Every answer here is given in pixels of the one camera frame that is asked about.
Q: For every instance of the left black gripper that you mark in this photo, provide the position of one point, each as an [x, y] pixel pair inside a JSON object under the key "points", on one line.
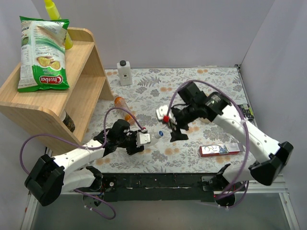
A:
{"points": [[134, 144]]}

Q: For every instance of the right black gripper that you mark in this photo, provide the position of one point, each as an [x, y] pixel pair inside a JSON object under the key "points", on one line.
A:
{"points": [[181, 120]]}

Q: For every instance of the clear bottle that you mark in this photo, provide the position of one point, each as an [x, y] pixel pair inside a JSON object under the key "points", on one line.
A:
{"points": [[154, 138]]}

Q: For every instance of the orange soda bottle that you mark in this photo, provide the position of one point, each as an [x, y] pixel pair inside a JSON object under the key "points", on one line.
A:
{"points": [[120, 102]]}

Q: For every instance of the blue white bottle cap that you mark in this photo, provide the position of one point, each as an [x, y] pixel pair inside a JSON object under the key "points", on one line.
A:
{"points": [[161, 134]]}

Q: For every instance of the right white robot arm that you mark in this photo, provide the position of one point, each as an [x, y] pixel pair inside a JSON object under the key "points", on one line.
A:
{"points": [[270, 155]]}

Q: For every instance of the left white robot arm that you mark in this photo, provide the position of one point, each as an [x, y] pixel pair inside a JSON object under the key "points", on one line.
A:
{"points": [[52, 176]]}

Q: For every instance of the cream lotion pump bottle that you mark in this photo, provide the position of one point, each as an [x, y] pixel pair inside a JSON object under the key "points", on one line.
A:
{"points": [[205, 120]]}

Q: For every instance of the white square bottle black cap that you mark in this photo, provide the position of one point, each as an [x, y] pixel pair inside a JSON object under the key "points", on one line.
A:
{"points": [[124, 73]]}

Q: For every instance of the floral table mat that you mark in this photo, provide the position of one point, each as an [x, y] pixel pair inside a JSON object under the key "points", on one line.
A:
{"points": [[152, 88]]}

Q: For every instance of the red white toothpaste box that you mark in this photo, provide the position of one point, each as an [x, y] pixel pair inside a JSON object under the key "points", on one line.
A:
{"points": [[220, 149]]}

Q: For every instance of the dark jar under shelf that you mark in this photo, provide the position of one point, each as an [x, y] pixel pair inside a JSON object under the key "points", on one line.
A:
{"points": [[67, 120]]}

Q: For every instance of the black green box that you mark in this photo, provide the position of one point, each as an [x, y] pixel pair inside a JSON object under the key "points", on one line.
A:
{"points": [[247, 111]]}

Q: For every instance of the wooden shelf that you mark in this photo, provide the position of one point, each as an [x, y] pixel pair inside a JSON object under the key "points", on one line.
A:
{"points": [[38, 112]]}

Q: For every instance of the green chips bag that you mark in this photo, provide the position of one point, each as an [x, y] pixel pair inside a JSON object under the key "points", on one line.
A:
{"points": [[43, 55]]}

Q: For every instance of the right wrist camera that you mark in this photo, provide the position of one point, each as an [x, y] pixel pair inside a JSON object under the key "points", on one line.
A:
{"points": [[161, 112]]}

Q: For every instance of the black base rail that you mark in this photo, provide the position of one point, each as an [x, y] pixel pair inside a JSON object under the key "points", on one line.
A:
{"points": [[158, 186]]}

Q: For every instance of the aluminium frame rail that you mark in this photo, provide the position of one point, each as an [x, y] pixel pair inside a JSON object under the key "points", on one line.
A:
{"points": [[266, 208]]}

